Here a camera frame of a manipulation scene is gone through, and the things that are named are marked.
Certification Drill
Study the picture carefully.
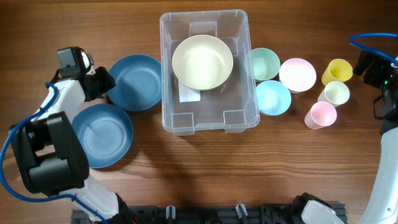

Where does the cream cup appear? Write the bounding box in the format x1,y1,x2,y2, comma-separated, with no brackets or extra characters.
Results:
318,81,350,108

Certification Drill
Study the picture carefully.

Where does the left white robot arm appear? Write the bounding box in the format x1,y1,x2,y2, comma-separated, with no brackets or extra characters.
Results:
1,67,136,223

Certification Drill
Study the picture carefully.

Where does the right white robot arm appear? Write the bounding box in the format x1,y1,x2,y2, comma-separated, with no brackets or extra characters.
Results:
353,50,397,224

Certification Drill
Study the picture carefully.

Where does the clear plastic storage container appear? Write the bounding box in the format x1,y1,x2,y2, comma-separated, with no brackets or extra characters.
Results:
160,9,260,135

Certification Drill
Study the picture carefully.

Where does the yellow cup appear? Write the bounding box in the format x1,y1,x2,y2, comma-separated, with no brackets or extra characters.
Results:
322,58,353,86

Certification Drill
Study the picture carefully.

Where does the pink cup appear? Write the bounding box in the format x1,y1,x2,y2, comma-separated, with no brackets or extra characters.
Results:
304,101,337,129

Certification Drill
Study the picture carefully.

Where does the pink small bowl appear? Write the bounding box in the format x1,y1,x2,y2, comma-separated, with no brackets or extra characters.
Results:
279,58,317,93

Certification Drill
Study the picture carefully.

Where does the light blue small bowl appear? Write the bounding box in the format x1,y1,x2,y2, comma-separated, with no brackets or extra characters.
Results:
256,80,292,116

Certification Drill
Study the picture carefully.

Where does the mint green small bowl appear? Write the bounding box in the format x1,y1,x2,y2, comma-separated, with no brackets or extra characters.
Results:
244,48,281,83

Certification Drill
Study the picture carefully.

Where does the left blue cable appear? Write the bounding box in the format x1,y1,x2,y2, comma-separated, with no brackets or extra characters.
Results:
0,82,109,224

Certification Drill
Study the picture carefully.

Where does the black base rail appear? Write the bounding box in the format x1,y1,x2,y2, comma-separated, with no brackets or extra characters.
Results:
70,192,348,224

